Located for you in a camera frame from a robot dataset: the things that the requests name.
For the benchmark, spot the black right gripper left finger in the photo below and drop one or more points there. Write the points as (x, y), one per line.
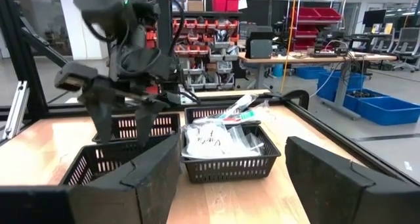
(144, 191)

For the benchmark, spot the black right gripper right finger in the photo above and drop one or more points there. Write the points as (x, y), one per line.
(334, 191)

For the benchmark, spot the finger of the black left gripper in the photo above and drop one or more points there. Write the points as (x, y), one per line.
(146, 122)
(100, 115)

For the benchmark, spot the large clear plastic bag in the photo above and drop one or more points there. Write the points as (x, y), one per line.
(213, 142)

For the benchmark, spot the clear packet with teal item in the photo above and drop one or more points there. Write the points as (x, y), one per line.
(243, 116)

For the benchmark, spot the clear packet with white item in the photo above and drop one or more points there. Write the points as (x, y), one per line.
(243, 102)

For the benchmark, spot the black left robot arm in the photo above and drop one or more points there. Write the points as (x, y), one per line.
(164, 20)

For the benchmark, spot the storage shelf with small bins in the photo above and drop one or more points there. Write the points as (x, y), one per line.
(210, 53)

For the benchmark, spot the cardboard box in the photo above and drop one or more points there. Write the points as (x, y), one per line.
(196, 5)

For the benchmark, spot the white column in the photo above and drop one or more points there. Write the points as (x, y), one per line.
(67, 27)

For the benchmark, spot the blue plastic bin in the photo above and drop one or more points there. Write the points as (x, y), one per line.
(328, 86)
(308, 73)
(351, 102)
(387, 114)

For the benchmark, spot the black clamp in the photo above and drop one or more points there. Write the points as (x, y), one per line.
(297, 93)

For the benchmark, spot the red plastic crate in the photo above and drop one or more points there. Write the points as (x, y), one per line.
(226, 0)

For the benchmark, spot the black box on desk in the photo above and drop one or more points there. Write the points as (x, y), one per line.
(259, 46)

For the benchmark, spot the blue barrel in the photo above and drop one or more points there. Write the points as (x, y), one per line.
(278, 70)

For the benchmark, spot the wooden desk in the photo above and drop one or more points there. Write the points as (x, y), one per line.
(279, 59)

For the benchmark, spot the black equipment on desk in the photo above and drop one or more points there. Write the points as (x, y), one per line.
(328, 46)

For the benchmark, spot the grey office chair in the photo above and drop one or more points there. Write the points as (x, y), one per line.
(408, 41)

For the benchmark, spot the rack with red bins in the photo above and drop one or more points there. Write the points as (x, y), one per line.
(315, 15)

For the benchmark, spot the black computer monitor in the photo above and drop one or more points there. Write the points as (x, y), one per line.
(374, 17)

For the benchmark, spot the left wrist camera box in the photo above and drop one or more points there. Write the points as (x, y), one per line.
(98, 4)

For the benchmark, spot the silver corner bracket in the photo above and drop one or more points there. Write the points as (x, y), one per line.
(18, 102)

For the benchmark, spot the black aluminium frame post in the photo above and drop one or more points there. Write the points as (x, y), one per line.
(16, 36)

